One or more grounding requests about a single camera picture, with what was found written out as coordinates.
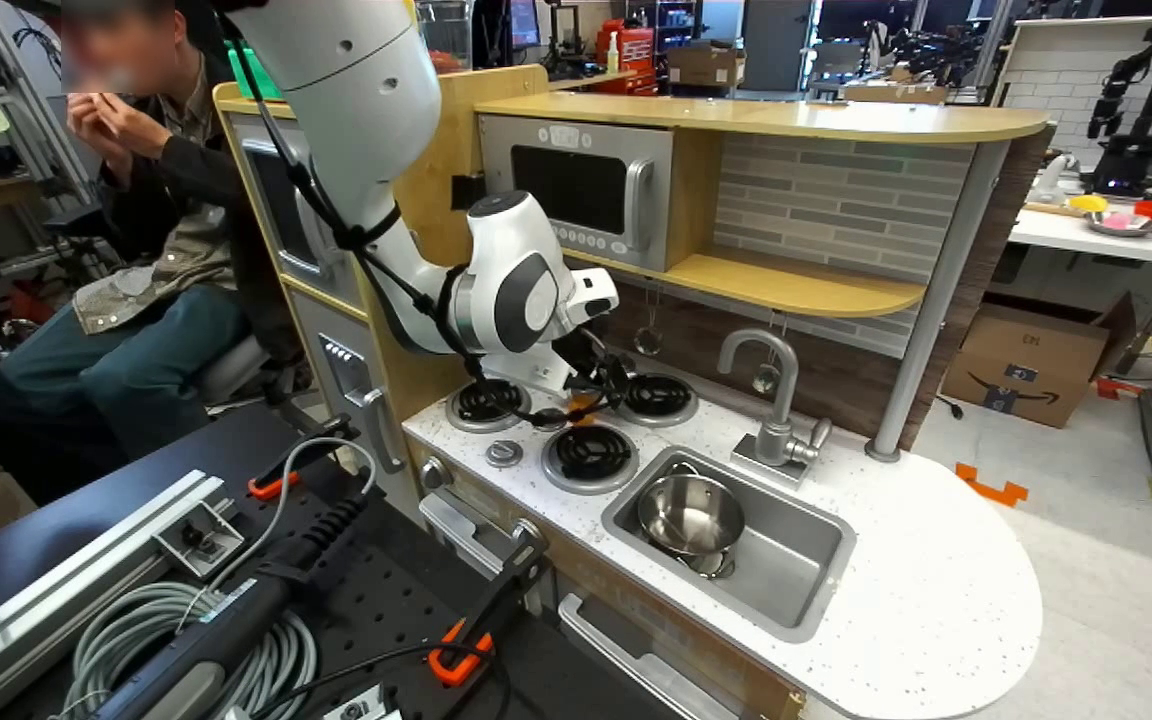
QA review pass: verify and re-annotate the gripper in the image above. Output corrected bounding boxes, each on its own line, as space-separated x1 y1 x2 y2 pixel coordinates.
548 328 639 425

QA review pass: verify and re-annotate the steel pot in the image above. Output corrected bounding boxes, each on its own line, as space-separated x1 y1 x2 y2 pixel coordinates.
635 470 746 581

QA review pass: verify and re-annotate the sink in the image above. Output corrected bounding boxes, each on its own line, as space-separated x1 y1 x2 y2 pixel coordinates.
602 446 858 644

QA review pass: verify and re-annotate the burner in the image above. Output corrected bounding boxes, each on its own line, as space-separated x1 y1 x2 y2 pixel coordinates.
445 377 535 434
540 421 641 496
616 372 700 429

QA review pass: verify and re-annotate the hanging steel ladle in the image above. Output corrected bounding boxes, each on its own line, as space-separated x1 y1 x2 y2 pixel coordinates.
634 284 665 358
750 312 789 395

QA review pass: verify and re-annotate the tap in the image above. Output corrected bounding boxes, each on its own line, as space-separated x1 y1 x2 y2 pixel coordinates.
717 329 834 488

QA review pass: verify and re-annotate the oven door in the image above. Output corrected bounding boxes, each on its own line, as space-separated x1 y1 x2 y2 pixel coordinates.
419 488 559 613

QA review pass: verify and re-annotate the microwave door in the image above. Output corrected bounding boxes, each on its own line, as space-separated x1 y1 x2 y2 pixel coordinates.
479 114 675 274

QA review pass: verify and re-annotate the orange and black clamp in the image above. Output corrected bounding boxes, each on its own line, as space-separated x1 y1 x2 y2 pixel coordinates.
247 414 363 502
425 524 550 690

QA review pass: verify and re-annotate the toy freezer door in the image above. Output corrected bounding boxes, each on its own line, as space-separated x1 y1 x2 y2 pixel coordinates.
284 285 419 506

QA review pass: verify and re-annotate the toy kitchen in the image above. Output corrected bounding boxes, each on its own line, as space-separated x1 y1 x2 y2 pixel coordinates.
211 64 1057 720

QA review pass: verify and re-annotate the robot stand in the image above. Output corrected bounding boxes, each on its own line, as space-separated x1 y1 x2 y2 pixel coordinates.
0 404 702 720

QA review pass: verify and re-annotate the red cabinet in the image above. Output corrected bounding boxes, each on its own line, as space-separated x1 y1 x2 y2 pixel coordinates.
591 18 659 97

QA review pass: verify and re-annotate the brown cardboard box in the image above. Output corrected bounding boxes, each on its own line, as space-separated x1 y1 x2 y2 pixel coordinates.
666 44 747 90

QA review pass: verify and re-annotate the office chair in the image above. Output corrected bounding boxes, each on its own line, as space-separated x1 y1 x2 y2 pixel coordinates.
194 333 315 413

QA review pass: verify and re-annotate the green box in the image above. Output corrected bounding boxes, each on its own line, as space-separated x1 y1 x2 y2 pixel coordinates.
225 44 285 103

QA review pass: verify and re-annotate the person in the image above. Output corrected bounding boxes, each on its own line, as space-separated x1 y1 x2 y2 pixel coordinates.
0 0 283 471

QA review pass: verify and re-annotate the white table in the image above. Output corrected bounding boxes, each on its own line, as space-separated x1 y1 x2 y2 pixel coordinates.
991 200 1152 505

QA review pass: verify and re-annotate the white brick panel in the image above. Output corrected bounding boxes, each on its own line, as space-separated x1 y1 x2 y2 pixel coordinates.
992 12 1152 173

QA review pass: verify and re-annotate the steel bowl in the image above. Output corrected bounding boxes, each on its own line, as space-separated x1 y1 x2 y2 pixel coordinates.
1083 209 1152 239

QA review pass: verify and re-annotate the aluminium profile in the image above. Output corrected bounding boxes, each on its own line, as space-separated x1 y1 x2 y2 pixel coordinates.
0 469 247 720

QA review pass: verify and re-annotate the oven door handle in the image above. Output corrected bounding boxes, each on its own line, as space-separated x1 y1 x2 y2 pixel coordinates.
420 492 517 581

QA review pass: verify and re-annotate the microwave door handle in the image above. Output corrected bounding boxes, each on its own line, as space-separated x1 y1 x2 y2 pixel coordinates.
625 158 658 254

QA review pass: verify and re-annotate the freezer door handle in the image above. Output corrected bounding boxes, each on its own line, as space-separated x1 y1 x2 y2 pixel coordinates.
361 388 405 475

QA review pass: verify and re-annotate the dishwasher door handle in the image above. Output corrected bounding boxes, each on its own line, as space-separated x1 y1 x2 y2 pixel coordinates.
558 594 727 720

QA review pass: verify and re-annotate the black cable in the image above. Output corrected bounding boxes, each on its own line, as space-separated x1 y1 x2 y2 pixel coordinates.
276 640 512 720

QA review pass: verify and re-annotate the coil of grey cable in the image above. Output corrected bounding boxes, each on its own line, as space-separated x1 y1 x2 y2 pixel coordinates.
54 436 379 720

